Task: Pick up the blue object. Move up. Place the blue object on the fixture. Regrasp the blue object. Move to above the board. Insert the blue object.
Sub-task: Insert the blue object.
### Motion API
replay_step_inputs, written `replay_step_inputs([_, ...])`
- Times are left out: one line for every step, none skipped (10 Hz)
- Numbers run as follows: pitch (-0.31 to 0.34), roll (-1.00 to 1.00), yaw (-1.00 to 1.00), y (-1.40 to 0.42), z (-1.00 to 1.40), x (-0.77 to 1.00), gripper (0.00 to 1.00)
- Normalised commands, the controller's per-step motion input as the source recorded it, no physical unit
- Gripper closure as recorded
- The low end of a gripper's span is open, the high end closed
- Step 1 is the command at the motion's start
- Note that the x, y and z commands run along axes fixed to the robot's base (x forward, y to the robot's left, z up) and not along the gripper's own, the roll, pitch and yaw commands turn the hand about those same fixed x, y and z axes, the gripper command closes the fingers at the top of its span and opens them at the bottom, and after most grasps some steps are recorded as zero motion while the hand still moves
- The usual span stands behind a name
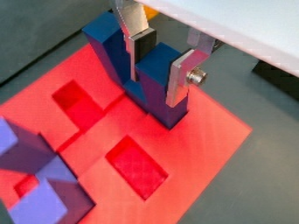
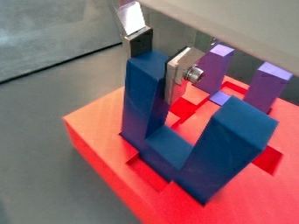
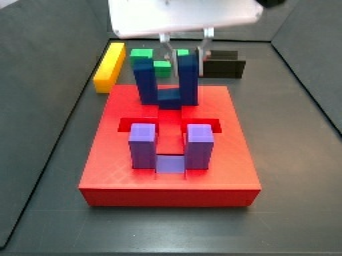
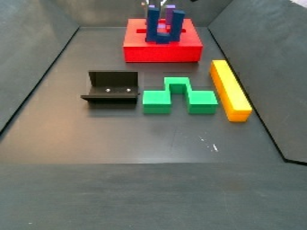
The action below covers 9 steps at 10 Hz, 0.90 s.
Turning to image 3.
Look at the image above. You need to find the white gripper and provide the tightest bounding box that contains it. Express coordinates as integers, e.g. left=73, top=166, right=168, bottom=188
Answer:
left=108, top=0, right=263, bottom=76

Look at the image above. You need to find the blue U-shaped block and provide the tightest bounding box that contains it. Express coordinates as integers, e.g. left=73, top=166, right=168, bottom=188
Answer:
left=132, top=54, right=198, bottom=110

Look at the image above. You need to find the red puzzle base board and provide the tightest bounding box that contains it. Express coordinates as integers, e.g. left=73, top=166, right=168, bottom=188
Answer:
left=78, top=85, right=260, bottom=207

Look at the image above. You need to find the green zigzag block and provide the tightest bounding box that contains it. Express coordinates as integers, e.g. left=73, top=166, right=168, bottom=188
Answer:
left=129, top=48, right=189, bottom=78

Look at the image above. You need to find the yellow long block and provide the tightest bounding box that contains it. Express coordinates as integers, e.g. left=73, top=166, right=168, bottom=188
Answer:
left=93, top=42, right=125, bottom=93

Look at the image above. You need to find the purple U-shaped block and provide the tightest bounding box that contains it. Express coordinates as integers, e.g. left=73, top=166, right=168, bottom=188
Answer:
left=128, top=123, right=213, bottom=174

